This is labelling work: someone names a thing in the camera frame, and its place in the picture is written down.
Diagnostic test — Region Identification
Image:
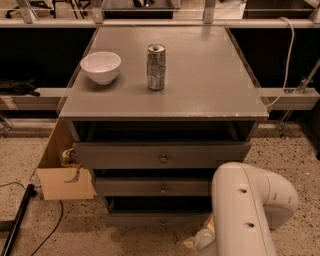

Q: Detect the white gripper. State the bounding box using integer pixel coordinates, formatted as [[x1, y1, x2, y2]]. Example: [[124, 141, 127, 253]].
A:
[[183, 214, 215, 251]]

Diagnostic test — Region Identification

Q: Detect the grey bottom drawer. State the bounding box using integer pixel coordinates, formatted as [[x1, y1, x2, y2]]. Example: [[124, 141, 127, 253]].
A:
[[104, 196, 212, 226]]

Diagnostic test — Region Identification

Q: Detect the cardboard box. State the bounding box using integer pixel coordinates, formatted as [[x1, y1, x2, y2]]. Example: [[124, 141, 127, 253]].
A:
[[36, 120, 96, 200]]

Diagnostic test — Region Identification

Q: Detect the grey drawer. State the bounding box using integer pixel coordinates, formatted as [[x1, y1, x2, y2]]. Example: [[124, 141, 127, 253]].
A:
[[73, 142, 251, 169], [104, 196, 212, 226], [95, 177, 211, 196]]

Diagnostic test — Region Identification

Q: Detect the crumpled item in box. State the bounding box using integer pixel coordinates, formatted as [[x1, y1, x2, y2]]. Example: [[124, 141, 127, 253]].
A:
[[60, 148, 80, 167]]

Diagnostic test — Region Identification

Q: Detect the black floor bar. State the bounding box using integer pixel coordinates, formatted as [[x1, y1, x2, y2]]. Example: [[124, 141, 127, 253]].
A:
[[0, 184, 36, 256]]

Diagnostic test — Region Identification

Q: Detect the grey middle drawer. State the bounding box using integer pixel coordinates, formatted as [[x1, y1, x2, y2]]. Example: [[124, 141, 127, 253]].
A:
[[95, 177, 211, 196]]

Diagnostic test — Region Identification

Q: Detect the metal bracket right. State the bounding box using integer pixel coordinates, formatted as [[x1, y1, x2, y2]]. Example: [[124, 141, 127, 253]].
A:
[[276, 59, 320, 139]]

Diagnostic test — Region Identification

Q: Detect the silver drink can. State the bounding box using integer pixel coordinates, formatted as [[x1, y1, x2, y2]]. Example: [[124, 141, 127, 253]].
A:
[[147, 43, 166, 91]]

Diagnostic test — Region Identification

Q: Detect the black floor cable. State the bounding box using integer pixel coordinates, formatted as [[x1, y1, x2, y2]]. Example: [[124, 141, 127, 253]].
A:
[[0, 181, 64, 256]]

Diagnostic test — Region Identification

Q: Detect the grey metal rail frame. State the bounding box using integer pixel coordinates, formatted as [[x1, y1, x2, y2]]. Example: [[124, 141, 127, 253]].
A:
[[0, 0, 320, 111]]

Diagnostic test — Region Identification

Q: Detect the white cable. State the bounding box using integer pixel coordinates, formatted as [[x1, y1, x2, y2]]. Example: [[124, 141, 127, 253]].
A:
[[265, 17, 296, 109]]

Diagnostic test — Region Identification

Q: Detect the black object on rail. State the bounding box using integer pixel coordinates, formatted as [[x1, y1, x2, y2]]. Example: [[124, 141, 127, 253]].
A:
[[0, 79, 40, 97]]

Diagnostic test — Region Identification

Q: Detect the white bowl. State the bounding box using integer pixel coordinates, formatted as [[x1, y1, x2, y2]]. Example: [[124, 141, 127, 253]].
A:
[[80, 51, 121, 85]]

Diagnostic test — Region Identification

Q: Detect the grey top drawer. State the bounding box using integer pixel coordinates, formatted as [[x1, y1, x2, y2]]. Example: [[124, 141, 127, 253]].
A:
[[73, 142, 251, 169]]

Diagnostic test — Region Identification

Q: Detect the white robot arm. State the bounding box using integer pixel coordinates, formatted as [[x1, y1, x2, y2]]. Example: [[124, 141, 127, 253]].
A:
[[192, 162, 299, 256]]

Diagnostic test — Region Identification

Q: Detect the grey drawer cabinet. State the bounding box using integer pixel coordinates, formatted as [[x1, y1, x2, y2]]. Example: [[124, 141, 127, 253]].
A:
[[57, 25, 270, 214]]

